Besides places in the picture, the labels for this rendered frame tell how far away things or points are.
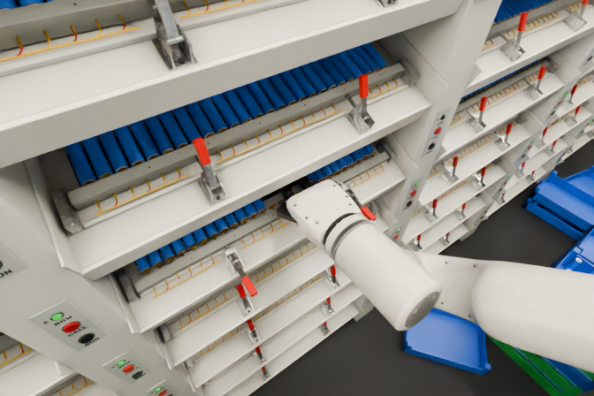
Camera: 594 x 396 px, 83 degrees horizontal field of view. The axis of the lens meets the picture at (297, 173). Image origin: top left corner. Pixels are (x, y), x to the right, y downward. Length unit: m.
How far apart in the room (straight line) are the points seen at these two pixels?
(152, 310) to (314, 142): 0.38
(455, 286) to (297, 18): 0.41
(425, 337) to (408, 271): 1.16
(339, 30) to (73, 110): 0.28
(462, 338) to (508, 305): 1.26
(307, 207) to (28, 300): 0.37
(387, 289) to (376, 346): 1.10
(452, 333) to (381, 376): 0.35
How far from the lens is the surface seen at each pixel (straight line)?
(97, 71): 0.35
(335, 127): 0.56
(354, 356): 1.53
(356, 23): 0.43
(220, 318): 0.81
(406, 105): 0.65
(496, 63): 0.86
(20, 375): 0.69
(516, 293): 0.42
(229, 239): 0.62
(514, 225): 2.11
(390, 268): 0.47
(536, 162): 2.02
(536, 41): 1.00
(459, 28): 0.62
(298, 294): 1.02
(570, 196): 2.31
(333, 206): 0.56
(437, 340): 1.63
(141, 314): 0.64
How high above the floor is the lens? 1.46
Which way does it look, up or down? 47 degrees down
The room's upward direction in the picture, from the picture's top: straight up
